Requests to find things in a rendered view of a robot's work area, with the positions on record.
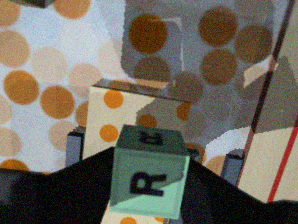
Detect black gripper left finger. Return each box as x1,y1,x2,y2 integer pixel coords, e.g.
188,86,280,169
0,146,115,224

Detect green cube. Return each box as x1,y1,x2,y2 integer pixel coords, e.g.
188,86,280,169
109,124,190,219

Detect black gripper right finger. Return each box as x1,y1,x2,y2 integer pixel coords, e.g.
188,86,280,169
180,157,298,224

